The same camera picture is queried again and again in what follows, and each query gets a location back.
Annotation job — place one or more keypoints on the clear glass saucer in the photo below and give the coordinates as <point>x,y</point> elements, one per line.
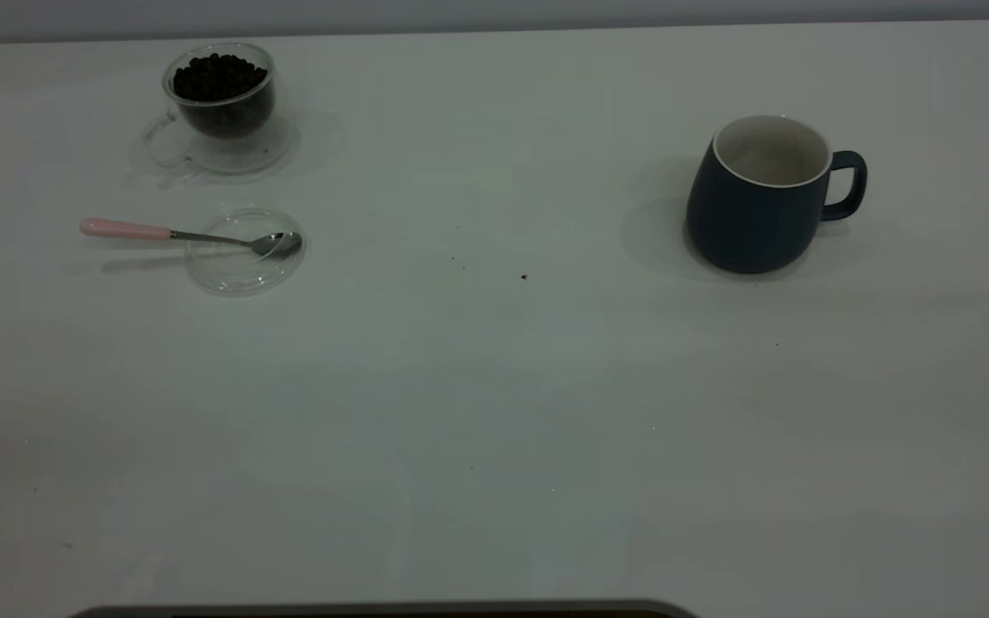
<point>276,150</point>
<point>237,275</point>

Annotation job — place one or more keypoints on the dark blue ceramic mug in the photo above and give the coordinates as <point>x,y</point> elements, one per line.
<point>748,219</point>

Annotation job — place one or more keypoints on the heap of coffee beans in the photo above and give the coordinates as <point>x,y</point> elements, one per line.
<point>220,79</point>

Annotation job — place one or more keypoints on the clear glass cup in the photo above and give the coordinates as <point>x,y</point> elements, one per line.
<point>224,116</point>

